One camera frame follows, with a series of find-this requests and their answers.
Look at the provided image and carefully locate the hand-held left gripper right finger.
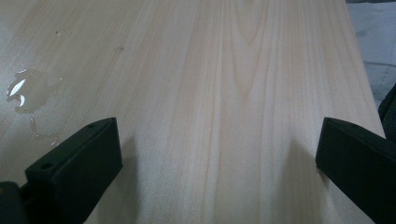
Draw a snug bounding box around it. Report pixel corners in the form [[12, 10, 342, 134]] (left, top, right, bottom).
[[315, 117, 396, 224]]

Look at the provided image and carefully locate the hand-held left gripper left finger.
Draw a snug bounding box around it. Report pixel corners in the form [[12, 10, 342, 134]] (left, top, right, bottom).
[[24, 117, 123, 224]]

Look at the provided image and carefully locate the dark cloth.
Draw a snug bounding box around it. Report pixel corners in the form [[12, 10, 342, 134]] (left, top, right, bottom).
[[377, 83, 396, 143]]

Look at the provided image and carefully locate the clear liquid spill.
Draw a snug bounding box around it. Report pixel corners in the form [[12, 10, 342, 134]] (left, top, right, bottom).
[[5, 67, 64, 147]]

